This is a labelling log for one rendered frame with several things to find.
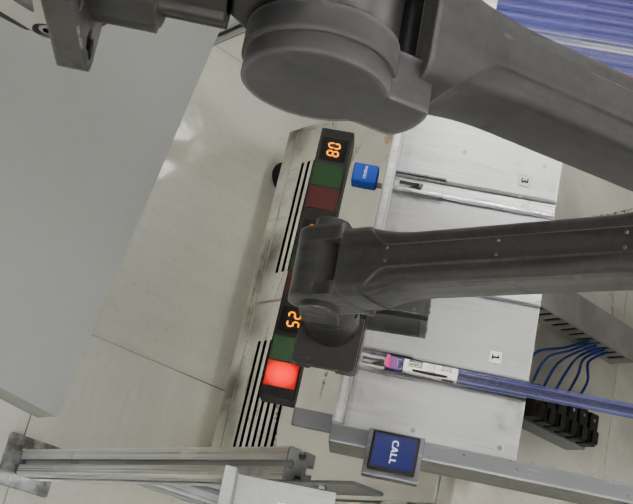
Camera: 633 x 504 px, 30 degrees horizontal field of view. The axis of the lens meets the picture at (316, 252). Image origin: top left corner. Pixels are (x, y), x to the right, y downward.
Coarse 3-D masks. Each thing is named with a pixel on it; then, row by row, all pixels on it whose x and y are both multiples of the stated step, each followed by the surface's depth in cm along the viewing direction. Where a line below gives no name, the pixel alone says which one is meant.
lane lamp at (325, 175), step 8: (320, 168) 139; (328, 168) 139; (336, 168) 139; (344, 168) 139; (312, 176) 139; (320, 176) 139; (328, 176) 139; (336, 176) 139; (320, 184) 139; (328, 184) 139; (336, 184) 139
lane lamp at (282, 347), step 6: (276, 336) 132; (282, 336) 132; (276, 342) 132; (282, 342) 132; (288, 342) 132; (294, 342) 132; (276, 348) 131; (282, 348) 131; (288, 348) 131; (270, 354) 131; (276, 354) 131; (282, 354) 131; (288, 354) 131; (282, 360) 131; (288, 360) 131
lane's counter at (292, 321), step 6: (288, 306) 133; (282, 312) 133; (288, 312) 133; (294, 312) 133; (282, 318) 133; (288, 318) 133; (294, 318) 133; (300, 318) 133; (282, 324) 132; (288, 324) 132; (294, 324) 132; (282, 330) 132; (288, 330) 132; (294, 330) 132
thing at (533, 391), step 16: (384, 368) 129; (400, 368) 128; (464, 384) 128; (480, 384) 127; (496, 384) 127; (512, 384) 127; (528, 384) 127; (544, 400) 127; (560, 400) 126; (576, 400) 126; (592, 400) 126; (608, 400) 126; (624, 416) 126
